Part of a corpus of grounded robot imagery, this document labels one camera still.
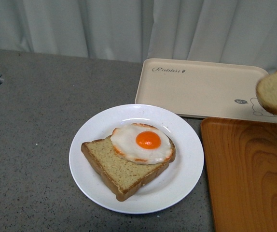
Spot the grey curtain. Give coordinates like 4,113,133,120
0,0,277,72

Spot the brown wooden tray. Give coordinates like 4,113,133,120
201,118,277,232

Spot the beige rabbit tray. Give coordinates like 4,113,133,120
135,58,277,123

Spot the fried egg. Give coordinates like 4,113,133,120
110,123,174,165

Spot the white round plate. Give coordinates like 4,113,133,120
69,104,204,214

